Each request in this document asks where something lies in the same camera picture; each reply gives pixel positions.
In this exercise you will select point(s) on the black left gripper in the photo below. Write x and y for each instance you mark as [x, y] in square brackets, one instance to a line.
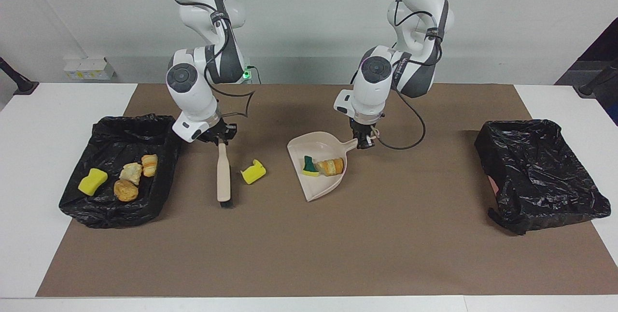
[362, 128]

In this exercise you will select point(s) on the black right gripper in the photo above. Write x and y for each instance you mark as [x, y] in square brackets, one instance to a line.
[217, 132]

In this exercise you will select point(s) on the beige hand brush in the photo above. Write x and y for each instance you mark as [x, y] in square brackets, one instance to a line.
[224, 177]

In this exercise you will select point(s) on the large striped croissant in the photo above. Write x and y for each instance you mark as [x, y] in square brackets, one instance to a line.
[332, 167]

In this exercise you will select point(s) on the curled yellow sponge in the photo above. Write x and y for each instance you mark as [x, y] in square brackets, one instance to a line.
[252, 173]

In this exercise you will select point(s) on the small green yellow sponge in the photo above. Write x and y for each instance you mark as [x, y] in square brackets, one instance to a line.
[310, 167]

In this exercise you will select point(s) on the beige plastic dustpan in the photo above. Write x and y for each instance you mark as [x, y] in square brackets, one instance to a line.
[316, 189]

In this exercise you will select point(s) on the small striped bread piece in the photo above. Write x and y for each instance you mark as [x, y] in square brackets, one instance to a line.
[149, 164]

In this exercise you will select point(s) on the pale bread chunk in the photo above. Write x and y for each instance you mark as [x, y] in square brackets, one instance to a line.
[131, 173]

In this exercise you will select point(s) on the brown bread roll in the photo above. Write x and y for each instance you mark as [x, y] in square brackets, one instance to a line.
[126, 190]

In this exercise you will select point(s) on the thick green yellow sponge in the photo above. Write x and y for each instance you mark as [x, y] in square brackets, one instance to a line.
[92, 181]

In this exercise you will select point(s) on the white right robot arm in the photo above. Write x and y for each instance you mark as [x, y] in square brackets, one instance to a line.
[190, 90]

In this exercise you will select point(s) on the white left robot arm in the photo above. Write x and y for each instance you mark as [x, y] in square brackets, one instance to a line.
[374, 85]

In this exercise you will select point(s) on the black bag lined pink bin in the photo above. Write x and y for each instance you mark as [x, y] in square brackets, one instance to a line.
[540, 181]

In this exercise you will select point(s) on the brown paper table mat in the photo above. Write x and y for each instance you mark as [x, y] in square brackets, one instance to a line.
[309, 263]

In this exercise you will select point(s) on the black clamp stand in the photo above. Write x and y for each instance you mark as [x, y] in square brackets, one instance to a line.
[21, 85]
[591, 87]

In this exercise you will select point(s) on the white wall socket box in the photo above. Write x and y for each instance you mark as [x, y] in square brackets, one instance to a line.
[89, 68]

